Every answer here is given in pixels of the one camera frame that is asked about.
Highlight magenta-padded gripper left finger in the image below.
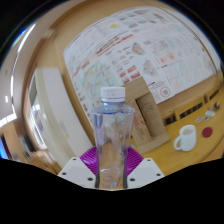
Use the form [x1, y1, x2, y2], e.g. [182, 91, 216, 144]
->
[57, 145, 100, 189]

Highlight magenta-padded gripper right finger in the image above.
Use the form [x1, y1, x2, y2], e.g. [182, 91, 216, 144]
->
[123, 145, 166, 189]

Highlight clear water bottle white cap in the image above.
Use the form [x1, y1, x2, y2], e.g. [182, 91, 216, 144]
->
[91, 86, 136, 190]

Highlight white mug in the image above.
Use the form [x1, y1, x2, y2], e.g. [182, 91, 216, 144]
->
[172, 124, 198, 152]

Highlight brown cardboard box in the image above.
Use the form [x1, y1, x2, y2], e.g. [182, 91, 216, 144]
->
[129, 91, 172, 155]

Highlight flat round red coaster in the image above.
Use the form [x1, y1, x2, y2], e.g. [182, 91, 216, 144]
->
[201, 126, 214, 138]

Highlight small white object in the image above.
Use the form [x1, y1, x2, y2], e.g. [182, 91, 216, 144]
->
[203, 108, 218, 120]

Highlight large printed wall poster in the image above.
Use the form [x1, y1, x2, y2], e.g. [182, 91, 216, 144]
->
[63, 6, 223, 124]

